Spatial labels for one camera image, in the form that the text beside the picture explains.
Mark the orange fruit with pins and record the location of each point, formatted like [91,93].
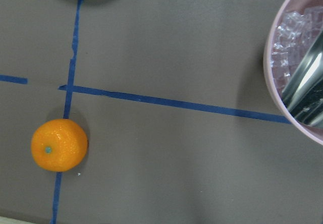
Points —
[59,145]

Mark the steel ice scoop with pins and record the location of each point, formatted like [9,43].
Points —
[302,96]

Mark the pink plastic bowl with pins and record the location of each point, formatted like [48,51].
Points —
[288,6]

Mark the wooden cutting board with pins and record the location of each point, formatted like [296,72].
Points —
[9,220]

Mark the clear plastic ice cubes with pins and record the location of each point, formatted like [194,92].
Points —
[293,36]

